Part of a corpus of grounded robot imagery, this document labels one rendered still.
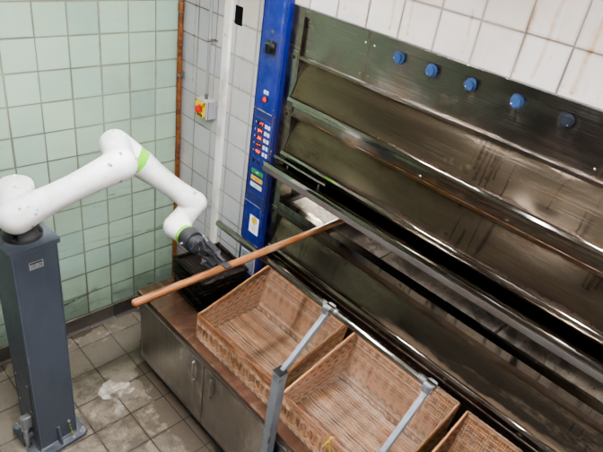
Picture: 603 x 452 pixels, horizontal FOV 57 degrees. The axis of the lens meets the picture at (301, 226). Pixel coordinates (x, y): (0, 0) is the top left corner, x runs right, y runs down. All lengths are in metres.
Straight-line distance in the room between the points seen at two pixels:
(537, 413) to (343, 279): 0.97
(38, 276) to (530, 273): 1.87
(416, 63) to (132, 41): 1.54
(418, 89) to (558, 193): 0.62
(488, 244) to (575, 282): 0.31
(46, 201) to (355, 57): 1.28
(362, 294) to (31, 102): 1.78
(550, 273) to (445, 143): 0.57
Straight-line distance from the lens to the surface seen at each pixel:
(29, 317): 2.58
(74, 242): 3.37
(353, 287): 2.57
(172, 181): 2.35
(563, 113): 1.89
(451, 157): 2.07
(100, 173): 2.09
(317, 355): 2.57
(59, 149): 3.07
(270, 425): 2.38
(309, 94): 2.46
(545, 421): 2.30
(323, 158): 2.47
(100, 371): 3.49
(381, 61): 2.22
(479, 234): 2.10
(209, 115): 3.00
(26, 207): 2.15
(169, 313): 2.95
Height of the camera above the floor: 2.52
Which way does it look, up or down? 31 degrees down
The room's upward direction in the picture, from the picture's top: 10 degrees clockwise
